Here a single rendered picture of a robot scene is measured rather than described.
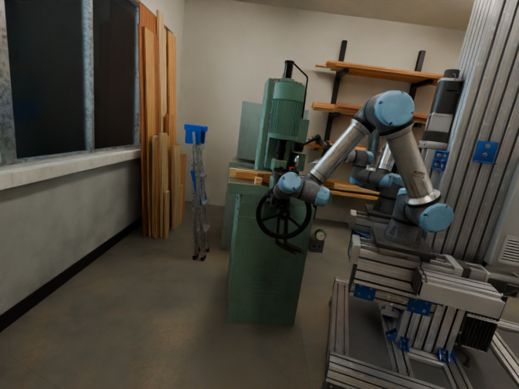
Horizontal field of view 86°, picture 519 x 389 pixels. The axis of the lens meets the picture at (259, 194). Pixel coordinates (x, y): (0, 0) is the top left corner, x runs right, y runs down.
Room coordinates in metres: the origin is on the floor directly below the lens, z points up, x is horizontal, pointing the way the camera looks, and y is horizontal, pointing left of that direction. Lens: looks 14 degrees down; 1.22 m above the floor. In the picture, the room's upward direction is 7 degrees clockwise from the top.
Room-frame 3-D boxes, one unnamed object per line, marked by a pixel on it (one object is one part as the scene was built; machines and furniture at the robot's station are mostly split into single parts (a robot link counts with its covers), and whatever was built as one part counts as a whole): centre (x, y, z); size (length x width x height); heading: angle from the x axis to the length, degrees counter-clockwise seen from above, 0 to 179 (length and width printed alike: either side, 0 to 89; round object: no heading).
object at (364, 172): (1.56, -0.55, 1.02); 0.11 x 0.08 x 0.11; 49
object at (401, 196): (1.15, -0.64, 0.98); 0.13 x 0.12 x 0.14; 0
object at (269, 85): (1.99, -0.06, 1.16); 0.22 x 0.22 x 0.72; 7
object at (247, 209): (1.82, -0.08, 0.76); 0.57 x 0.45 x 0.09; 7
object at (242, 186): (1.59, -0.11, 0.87); 0.61 x 0.30 x 0.06; 97
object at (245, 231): (1.82, -0.08, 0.36); 0.58 x 0.45 x 0.71; 7
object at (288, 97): (1.70, -0.09, 1.32); 0.18 x 0.18 x 0.31
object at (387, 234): (1.16, -0.64, 0.87); 0.15 x 0.15 x 0.10
